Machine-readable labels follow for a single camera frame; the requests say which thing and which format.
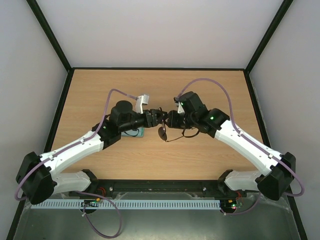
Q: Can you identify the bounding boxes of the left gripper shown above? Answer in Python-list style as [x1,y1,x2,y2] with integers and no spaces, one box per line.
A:
[120,109,168,133]

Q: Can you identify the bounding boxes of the dark round sunglasses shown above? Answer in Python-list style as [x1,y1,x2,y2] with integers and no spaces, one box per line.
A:
[156,107,200,143]

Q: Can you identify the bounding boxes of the grey glasses case green lining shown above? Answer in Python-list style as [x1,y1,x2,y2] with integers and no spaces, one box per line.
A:
[121,127,145,138]

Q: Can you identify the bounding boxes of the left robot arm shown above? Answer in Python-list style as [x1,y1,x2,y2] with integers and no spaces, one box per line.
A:
[16,100,167,205]

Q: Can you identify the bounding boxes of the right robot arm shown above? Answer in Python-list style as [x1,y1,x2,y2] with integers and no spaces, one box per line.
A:
[166,91,296,201]

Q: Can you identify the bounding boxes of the right controller board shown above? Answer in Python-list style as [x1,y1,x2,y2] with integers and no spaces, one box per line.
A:
[220,197,244,210]

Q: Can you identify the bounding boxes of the controller board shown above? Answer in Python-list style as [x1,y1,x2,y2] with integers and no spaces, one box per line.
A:
[220,197,244,210]
[80,197,104,208]

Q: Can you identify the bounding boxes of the left controller board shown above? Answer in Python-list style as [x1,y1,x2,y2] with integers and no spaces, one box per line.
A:
[80,197,104,208]

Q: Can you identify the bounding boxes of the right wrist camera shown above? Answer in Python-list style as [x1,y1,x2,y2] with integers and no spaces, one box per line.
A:
[173,97,185,114]

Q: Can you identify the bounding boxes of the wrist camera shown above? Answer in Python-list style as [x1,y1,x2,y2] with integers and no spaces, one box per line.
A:
[173,97,185,114]
[135,94,150,114]

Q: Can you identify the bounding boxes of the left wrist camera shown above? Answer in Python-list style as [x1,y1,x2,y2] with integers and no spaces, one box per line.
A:
[135,94,150,114]

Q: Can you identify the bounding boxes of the light blue slotted cable duct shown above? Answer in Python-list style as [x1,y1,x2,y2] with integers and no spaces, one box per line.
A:
[31,199,221,210]

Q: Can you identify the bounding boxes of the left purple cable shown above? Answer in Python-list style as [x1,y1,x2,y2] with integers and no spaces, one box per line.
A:
[14,88,141,238]

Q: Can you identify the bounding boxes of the black aluminium frame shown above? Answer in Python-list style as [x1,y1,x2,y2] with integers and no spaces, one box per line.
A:
[4,0,309,240]

